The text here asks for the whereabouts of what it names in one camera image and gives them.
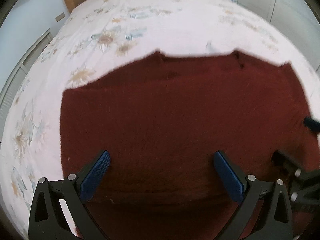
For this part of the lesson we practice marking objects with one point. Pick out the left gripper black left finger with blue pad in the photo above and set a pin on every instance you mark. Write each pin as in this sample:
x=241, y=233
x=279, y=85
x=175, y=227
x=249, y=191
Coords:
x=47, y=221

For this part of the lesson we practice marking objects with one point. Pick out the left beige wall socket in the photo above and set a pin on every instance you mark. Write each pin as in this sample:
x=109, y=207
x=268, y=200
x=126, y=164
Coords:
x=60, y=17

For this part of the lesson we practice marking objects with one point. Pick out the white wardrobe with panel doors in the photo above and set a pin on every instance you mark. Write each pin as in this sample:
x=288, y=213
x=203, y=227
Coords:
x=294, y=19

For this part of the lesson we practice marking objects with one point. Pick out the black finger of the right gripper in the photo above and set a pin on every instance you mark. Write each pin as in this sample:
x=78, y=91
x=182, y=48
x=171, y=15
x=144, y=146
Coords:
x=312, y=124
x=287, y=164

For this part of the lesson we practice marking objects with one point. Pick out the white radiator cover cabinet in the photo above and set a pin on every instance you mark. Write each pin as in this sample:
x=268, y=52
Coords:
x=19, y=73

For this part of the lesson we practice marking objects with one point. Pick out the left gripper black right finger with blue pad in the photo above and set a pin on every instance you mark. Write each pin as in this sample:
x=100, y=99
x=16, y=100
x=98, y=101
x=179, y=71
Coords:
x=275, y=217

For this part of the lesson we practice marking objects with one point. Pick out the dark red knitted sweater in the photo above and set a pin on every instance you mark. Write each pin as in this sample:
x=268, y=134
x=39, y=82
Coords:
x=162, y=119

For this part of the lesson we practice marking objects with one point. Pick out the white floral bed cover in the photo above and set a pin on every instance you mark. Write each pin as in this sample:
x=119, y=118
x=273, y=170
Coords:
x=92, y=40

